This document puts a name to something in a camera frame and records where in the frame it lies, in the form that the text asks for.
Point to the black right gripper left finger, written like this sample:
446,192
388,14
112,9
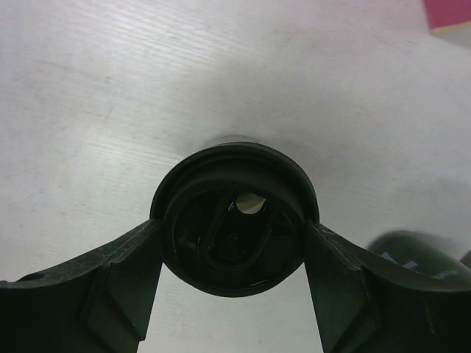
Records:
100,301

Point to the pink cream paper bag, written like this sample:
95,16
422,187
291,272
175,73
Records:
446,14

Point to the black plastic cup lid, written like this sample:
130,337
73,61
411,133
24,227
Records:
234,218

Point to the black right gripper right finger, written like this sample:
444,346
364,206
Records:
365,303

